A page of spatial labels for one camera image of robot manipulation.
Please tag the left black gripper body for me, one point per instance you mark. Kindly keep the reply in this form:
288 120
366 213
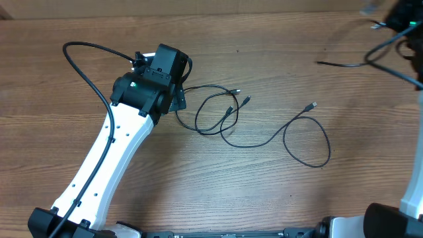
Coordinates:
179 101

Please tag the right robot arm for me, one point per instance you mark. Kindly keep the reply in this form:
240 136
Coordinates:
379 220

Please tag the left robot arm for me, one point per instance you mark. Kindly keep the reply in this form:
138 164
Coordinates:
139 98

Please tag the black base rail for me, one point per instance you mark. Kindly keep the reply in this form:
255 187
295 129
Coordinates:
231 234

